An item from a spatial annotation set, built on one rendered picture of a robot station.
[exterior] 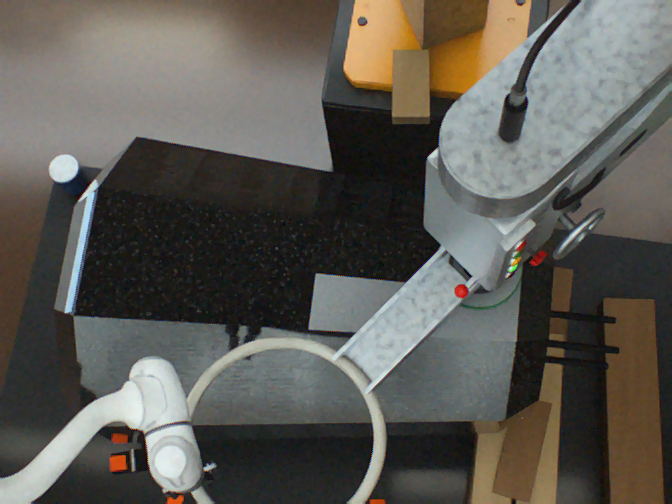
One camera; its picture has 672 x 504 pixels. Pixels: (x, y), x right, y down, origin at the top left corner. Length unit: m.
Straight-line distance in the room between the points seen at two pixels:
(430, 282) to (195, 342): 0.63
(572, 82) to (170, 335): 1.30
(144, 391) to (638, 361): 1.74
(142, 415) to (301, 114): 1.79
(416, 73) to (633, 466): 1.37
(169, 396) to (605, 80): 1.10
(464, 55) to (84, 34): 1.62
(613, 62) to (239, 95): 2.12
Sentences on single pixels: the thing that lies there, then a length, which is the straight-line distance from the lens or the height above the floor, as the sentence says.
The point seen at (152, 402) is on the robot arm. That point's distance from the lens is 2.37.
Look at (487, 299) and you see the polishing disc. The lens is 2.76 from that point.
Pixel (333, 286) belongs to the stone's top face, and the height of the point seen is 0.87.
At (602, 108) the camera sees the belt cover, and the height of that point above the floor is 1.74.
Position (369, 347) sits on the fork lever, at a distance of 2.66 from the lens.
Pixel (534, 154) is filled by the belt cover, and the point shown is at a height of 1.74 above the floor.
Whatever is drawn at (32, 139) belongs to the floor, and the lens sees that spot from 4.08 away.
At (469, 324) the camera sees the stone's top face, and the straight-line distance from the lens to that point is 2.77.
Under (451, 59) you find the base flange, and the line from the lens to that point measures 3.11.
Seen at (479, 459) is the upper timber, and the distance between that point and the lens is 3.34.
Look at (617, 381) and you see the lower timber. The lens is 3.55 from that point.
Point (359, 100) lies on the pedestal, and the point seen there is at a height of 0.74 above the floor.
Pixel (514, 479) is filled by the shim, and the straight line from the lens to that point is 3.33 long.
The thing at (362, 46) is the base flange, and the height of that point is 0.78.
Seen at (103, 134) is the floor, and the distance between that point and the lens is 4.01.
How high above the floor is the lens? 3.56
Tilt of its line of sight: 73 degrees down
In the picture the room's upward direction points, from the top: 12 degrees counter-clockwise
